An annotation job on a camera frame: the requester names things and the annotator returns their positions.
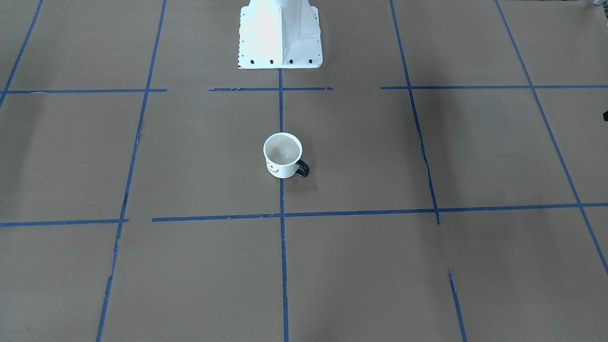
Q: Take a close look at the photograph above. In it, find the white smiley enamel mug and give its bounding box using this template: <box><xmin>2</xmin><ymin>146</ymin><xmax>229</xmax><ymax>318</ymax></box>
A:
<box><xmin>263</xmin><ymin>133</ymin><xmax>310</xmax><ymax>179</ymax></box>

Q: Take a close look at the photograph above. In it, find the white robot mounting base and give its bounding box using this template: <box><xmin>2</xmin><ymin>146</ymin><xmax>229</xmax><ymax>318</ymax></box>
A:
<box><xmin>237</xmin><ymin>0</ymin><xmax>323</xmax><ymax>69</ymax></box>

